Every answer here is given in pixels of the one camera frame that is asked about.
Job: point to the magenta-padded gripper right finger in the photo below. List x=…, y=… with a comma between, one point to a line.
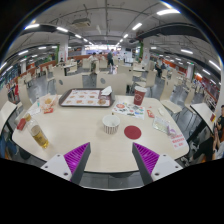
x=146, y=158

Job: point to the ceiling air conditioner unit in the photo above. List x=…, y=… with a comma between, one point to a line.
x=81, y=22

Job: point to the colourful printed leaflet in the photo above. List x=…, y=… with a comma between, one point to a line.
x=128, y=110

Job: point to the purple white small packet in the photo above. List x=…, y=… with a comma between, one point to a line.
x=172, y=131

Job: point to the flat round red coaster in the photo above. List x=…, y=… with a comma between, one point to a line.
x=132, y=132

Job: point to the white square canteen table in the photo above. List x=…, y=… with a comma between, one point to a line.
x=6, y=111
x=207, y=115

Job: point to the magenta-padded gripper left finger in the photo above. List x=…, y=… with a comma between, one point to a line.
x=78, y=156

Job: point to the crumpled white napkin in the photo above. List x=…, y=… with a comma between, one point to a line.
x=106, y=91

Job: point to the small white tissue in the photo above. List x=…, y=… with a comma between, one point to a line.
x=161, y=112

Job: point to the clear plastic packet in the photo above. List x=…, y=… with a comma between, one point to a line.
x=161, y=124

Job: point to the ceiling strip lights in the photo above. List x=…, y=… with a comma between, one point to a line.
x=166, y=12

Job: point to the small red sauce packet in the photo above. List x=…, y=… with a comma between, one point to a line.
x=150, y=113

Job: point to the white paper receipt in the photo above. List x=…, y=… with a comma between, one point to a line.
x=34, y=111

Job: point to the white patterned cup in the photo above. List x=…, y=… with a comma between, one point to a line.
x=111, y=125

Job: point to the clear bottle with yellow drink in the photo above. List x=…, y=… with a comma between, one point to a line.
x=39, y=135

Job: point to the red paper cup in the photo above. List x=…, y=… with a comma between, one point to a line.
x=139, y=96

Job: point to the dark food tray with liner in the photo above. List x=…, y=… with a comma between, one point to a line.
x=83, y=98

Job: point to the crumpled food wrapper bag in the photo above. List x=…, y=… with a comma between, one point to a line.
x=48, y=102

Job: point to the white table sticker red print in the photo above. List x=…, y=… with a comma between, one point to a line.
x=178, y=141

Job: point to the small teal sanitizer bottle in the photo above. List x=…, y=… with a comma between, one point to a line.
x=38, y=102

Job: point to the person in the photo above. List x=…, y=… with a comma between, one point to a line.
x=110, y=57
x=219, y=121
x=16, y=90
x=158, y=69

